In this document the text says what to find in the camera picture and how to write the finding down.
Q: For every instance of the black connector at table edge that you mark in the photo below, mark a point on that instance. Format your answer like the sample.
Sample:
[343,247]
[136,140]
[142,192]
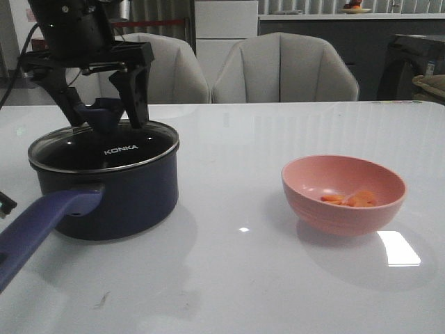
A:
[6,205]

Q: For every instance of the red barrier belt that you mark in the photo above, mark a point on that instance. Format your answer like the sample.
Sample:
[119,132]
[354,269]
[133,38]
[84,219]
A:
[170,22]

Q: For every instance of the grey counter with white top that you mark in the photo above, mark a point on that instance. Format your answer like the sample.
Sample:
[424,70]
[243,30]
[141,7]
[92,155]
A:
[360,39]

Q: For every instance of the dark blue saucepan purple handle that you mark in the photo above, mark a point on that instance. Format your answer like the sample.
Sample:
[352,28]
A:
[97,207]

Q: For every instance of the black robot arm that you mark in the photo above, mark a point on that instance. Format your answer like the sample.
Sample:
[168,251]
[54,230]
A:
[78,35]

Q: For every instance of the grey armchair left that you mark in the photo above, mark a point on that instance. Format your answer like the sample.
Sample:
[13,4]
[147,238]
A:
[175,76]

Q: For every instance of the grey armchair right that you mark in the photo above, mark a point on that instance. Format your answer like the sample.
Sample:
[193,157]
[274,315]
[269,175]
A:
[284,67]

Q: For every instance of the dark appliance at right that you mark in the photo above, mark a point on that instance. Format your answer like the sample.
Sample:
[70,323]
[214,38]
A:
[408,56]

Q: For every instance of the grey armchair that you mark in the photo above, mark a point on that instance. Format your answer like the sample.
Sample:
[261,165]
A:
[284,67]
[175,76]

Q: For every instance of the fruit plate on counter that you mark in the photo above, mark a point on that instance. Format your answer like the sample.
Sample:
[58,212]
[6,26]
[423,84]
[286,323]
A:
[354,7]

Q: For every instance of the beige cushion at right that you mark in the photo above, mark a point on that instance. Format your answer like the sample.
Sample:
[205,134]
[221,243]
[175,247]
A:
[429,88]

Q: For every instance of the pink bowl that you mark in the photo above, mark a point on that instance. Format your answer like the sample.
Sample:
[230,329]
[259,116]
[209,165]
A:
[306,179]

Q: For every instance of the glass lid purple knob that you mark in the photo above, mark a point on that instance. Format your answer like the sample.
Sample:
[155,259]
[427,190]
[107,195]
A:
[106,143]

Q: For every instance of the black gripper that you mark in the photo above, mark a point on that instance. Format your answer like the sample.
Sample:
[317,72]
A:
[50,74]

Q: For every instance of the white drawer cabinet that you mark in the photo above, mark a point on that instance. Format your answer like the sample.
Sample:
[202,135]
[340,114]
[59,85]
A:
[218,26]

